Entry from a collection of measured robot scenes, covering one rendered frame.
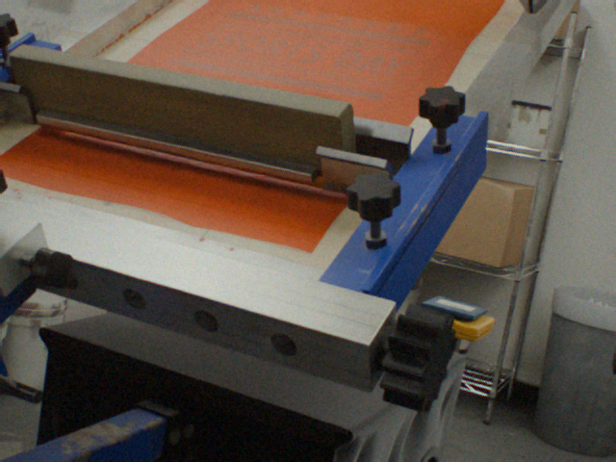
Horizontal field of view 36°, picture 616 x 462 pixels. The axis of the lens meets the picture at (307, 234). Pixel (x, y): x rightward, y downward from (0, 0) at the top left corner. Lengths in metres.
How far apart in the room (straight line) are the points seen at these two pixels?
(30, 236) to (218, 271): 0.15
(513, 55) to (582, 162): 3.52
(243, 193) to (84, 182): 0.18
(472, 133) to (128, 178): 0.36
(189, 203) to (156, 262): 0.22
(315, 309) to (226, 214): 0.28
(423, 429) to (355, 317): 0.70
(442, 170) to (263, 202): 0.19
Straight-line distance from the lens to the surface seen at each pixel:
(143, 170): 1.04
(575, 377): 4.22
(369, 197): 0.77
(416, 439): 1.37
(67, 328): 1.28
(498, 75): 1.09
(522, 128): 4.37
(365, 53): 1.23
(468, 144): 0.93
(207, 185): 1.00
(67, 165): 1.08
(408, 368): 0.66
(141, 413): 1.12
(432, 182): 0.88
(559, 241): 4.68
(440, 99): 0.90
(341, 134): 0.89
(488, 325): 1.79
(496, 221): 4.24
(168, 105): 0.99
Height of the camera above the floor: 1.31
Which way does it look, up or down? 8 degrees down
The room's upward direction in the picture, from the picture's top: 10 degrees clockwise
